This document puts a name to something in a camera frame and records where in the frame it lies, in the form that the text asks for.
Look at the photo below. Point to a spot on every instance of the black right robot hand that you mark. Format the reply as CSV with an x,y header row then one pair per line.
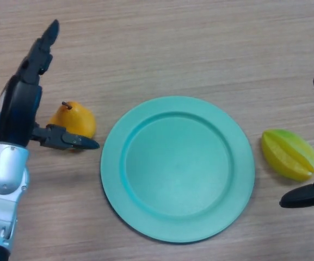
x,y
301,197

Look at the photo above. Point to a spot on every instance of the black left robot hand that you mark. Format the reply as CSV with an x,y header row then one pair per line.
x,y
18,108

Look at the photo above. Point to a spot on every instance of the round teal plate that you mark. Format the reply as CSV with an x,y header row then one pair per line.
x,y
177,168

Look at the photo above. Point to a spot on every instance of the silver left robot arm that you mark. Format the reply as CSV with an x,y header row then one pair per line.
x,y
4,168

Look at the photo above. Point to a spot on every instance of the yellow orange pear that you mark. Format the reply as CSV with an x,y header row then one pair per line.
x,y
77,119

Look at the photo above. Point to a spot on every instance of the yellow green starfruit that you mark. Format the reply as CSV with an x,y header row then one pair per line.
x,y
286,153

